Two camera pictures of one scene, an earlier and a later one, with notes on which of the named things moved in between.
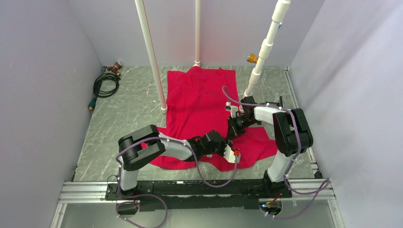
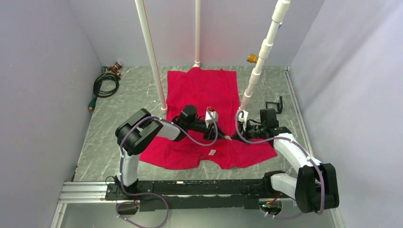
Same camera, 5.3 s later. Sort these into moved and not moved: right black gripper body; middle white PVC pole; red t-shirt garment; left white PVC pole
Moved: right black gripper body
Not moved: left white PVC pole; red t-shirt garment; middle white PVC pole
